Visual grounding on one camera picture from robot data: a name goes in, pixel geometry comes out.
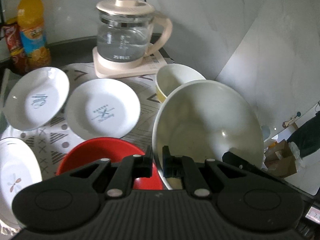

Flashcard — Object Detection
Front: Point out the red and black bowl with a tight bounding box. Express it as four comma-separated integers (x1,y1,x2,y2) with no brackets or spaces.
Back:
57,137,163,190

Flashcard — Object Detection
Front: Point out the white ceramic bowl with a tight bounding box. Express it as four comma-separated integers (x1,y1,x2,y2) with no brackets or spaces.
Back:
152,80,264,190

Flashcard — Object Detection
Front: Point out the white bakery plate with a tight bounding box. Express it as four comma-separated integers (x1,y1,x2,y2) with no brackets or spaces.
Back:
65,79,140,140

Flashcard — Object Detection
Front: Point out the white bowl yellow band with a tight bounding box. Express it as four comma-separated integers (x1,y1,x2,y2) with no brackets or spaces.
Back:
155,63,206,103

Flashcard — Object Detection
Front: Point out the large white flower plate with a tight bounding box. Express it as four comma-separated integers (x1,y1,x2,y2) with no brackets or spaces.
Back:
1,137,42,229

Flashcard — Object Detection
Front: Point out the white plate blue script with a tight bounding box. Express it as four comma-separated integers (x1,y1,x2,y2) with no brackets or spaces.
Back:
4,67,70,131

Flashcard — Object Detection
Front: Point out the patterned fringed table cloth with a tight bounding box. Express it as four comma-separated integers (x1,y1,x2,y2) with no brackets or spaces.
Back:
0,62,166,233

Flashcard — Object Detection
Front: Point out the beige kettle base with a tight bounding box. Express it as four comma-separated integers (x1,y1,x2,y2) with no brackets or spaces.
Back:
92,46,167,79

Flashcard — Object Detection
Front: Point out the cardboard box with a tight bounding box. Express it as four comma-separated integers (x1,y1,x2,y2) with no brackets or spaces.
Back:
264,140,297,178

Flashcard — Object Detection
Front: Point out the glass electric kettle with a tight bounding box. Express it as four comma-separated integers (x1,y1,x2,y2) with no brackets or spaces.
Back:
96,0,173,63

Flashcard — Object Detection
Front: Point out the red drink cans stack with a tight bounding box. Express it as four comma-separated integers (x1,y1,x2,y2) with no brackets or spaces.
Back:
2,17,28,75

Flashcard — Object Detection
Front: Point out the orange juice bottle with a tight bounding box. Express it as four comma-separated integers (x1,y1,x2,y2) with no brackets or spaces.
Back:
17,0,52,70

